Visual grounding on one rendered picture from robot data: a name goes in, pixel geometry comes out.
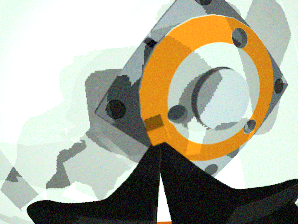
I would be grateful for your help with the orange round plate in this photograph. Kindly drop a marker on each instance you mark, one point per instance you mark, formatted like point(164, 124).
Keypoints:
point(174, 66)

